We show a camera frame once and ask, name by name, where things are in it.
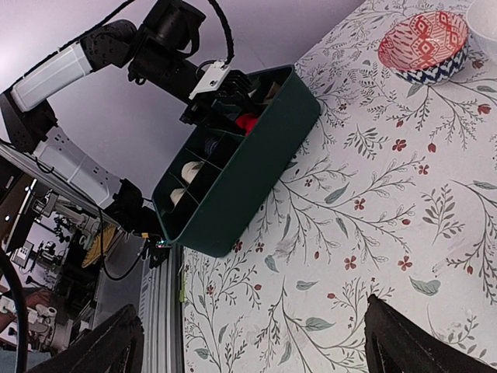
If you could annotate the cream rolled underwear front slot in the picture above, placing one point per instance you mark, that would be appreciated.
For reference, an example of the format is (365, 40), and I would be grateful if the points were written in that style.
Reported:
(176, 195)

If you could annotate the khaki tan underwear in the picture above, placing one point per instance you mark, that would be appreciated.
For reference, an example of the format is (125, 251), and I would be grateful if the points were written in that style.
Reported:
(273, 90)

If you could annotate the white ceramic bowl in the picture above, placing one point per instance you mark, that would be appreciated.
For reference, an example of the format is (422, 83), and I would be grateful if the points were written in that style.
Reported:
(481, 19)

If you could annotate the red garment with white print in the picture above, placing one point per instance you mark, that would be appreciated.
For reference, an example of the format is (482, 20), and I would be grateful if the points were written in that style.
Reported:
(247, 122)

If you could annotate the pink patterned small bowl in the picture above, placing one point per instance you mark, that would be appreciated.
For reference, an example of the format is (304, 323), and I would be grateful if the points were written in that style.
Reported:
(426, 49)

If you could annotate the aluminium front rail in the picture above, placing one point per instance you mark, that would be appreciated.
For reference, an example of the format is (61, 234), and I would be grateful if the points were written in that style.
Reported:
(155, 291)

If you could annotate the floral patterned table mat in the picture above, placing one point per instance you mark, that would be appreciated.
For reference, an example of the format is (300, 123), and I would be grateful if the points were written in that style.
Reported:
(393, 194)

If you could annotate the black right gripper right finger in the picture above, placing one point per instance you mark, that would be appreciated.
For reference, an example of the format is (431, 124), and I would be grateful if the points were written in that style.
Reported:
(395, 344)

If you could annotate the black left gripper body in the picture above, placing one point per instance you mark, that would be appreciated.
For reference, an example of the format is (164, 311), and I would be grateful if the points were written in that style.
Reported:
(154, 63)

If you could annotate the dark green divided organizer tray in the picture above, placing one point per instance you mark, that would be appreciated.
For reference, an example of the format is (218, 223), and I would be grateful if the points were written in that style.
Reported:
(235, 180)

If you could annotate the green tape scrap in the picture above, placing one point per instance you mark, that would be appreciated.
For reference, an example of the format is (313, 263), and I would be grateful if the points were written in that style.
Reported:
(181, 284)

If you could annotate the cream rolled underwear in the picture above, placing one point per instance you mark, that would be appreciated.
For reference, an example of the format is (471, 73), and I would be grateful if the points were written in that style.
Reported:
(190, 170)

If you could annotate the grey striped rolled underwear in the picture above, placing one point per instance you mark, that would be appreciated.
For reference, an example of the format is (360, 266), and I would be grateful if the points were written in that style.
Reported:
(210, 144)

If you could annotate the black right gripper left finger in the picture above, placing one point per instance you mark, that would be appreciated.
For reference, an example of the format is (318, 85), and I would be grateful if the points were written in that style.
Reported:
(115, 345)

